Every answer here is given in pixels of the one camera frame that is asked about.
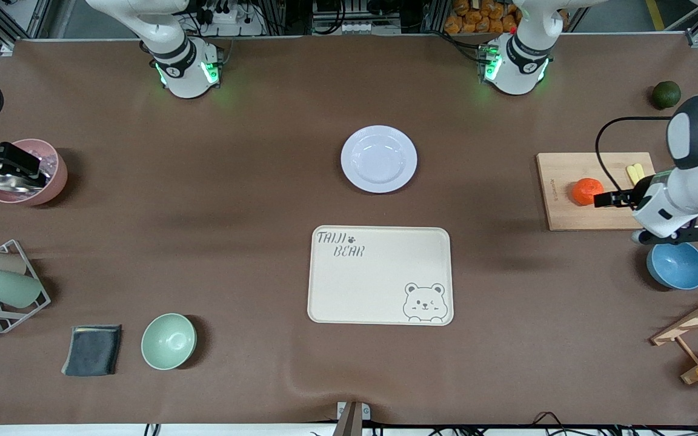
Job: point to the yellow plastic fork and knife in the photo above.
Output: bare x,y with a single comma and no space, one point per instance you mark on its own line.
631,173

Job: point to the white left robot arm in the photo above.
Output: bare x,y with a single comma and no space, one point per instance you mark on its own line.
515,66

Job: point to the orange mandarin fruit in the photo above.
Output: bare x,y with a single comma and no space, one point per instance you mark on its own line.
584,192

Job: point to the pink bowl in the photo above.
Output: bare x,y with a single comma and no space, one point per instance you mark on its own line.
55,175

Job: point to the cream bear print tray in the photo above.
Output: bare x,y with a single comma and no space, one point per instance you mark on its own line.
379,278

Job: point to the pile of orange fruits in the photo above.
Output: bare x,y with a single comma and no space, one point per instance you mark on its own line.
476,21

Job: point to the yellow plastic fork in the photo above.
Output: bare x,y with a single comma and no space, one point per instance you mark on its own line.
640,171

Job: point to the wooden cutting board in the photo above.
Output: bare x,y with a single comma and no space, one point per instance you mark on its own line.
567,212

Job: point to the light green cup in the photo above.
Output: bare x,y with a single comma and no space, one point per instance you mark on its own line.
9,287

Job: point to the dark green lime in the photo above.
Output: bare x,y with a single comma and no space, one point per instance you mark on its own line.
666,95

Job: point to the dark grey folded cloth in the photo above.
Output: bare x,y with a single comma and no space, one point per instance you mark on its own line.
91,351

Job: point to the white power strip with plugs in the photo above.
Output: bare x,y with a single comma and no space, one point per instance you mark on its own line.
234,27

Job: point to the wooden dish rack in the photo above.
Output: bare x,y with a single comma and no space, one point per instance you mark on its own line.
688,318

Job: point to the light green bowl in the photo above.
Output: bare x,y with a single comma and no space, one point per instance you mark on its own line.
168,341

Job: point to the blue bowl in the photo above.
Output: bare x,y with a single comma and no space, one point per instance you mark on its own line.
676,269

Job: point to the white round plate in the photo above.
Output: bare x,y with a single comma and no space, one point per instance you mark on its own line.
379,159

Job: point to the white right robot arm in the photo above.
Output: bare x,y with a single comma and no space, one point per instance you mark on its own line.
185,72

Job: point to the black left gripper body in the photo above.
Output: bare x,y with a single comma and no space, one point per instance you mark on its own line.
638,195

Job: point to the white empty power strip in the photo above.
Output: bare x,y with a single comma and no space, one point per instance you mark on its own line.
370,26

